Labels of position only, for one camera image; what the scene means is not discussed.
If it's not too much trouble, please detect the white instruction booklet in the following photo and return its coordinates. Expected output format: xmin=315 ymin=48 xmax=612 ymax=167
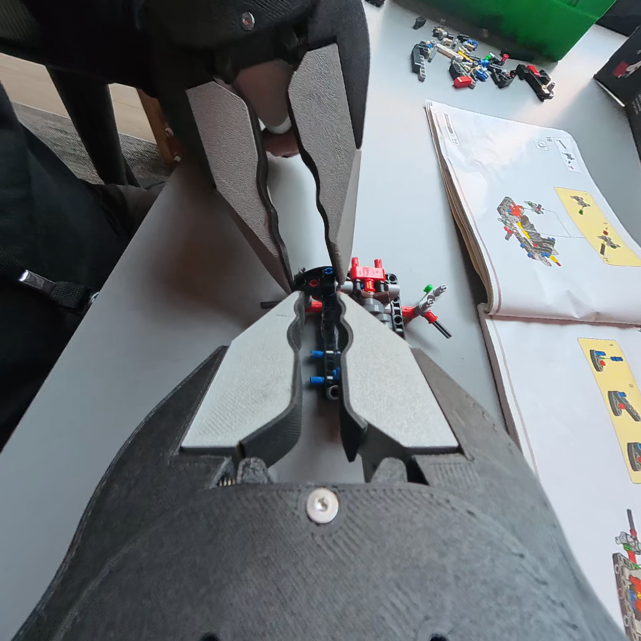
xmin=425 ymin=99 xmax=641 ymax=641

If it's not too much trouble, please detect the black office chair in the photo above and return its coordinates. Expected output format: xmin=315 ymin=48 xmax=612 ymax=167
xmin=0 ymin=0 xmax=151 ymax=187

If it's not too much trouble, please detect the pile of loose lego pieces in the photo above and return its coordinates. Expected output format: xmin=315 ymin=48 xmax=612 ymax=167
xmin=410 ymin=16 xmax=558 ymax=103

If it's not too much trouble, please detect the black lego frame assembly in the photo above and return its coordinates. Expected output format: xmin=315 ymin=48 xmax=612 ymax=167
xmin=260 ymin=257 xmax=454 ymax=402

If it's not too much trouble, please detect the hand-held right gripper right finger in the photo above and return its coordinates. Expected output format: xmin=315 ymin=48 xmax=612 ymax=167
xmin=337 ymin=293 xmax=460 ymax=462

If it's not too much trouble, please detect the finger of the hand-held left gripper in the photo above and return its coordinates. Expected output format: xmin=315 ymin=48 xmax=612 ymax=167
xmin=186 ymin=81 xmax=294 ymax=293
xmin=287 ymin=43 xmax=363 ymax=284

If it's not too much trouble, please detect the black strap with metal buckle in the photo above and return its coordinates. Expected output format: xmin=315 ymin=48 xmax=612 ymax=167
xmin=16 ymin=269 xmax=99 ymax=314

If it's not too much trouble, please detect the green plastic bin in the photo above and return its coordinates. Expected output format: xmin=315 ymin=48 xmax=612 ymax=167
xmin=395 ymin=0 xmax=619 ymax=63

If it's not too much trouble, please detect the small black lego subassembly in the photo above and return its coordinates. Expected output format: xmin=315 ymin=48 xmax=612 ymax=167
xmin=293 ymin=265 xmax=347 ymax=297

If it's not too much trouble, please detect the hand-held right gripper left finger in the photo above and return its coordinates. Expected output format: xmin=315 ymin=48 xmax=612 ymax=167
xmin=180 ymin=290 xmax=306 ymax=466

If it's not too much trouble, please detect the lego set box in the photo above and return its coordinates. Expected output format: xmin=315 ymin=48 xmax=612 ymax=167
xmin=593 ymin=35 xmax=641 ymax=162

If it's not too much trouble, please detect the wooden table leg with bolts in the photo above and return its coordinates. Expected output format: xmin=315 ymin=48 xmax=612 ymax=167
xmin=138 ymin=90 xmax=187 ymax=163

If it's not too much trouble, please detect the person's left hand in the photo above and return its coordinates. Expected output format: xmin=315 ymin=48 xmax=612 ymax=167
xmin=261 ymin=126 xmax=296 ymax=160

